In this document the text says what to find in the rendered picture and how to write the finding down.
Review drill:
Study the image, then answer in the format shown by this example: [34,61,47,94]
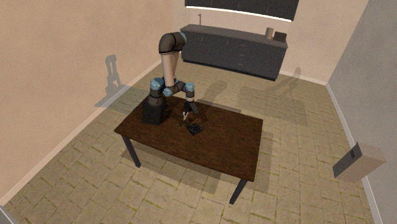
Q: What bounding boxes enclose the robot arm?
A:
[147,32,195,106]

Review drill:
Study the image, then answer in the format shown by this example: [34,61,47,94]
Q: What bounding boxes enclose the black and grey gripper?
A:
[183,100,194,120]

